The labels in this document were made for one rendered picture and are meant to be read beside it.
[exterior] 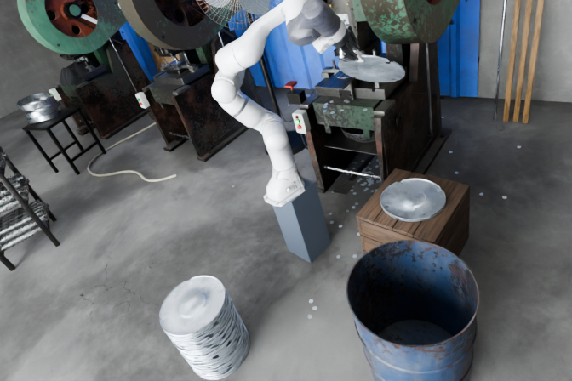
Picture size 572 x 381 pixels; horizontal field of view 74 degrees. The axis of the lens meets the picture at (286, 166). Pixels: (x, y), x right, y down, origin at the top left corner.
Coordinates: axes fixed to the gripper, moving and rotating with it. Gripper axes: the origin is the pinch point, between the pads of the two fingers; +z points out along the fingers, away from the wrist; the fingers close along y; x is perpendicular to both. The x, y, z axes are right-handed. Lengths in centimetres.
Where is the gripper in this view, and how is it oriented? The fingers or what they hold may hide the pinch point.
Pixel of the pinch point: (357, 55)
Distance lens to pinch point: 162.2
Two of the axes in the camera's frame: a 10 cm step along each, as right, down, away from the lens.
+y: 2.0, -9.8, 0.6
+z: 5.5, 1.7, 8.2
